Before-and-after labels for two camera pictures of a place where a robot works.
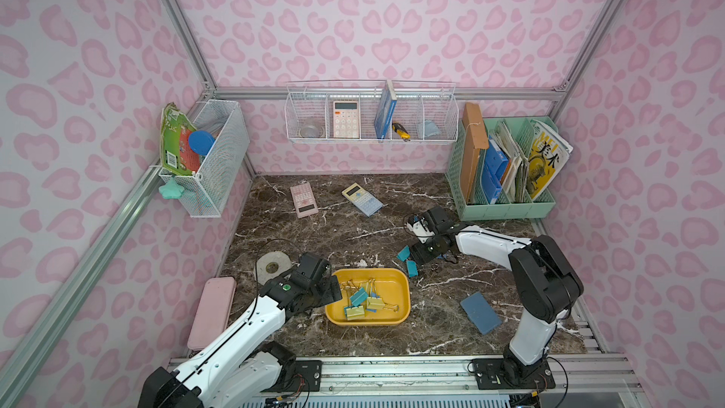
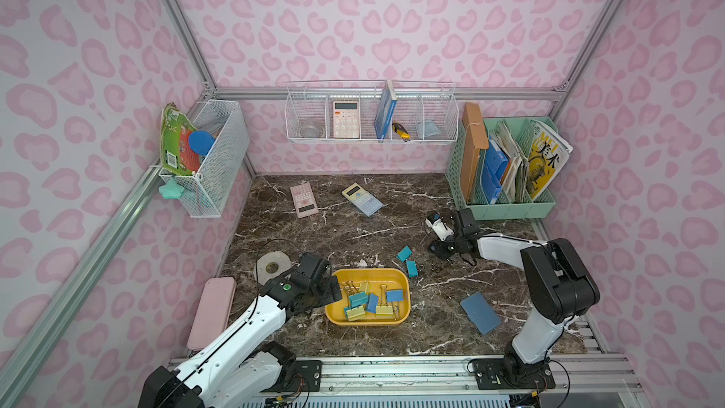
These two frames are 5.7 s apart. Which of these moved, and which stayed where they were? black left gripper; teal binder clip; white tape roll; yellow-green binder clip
Moved: yellow-green binder clip
Stayed: black left gripper; white tape roll; teal binder clip
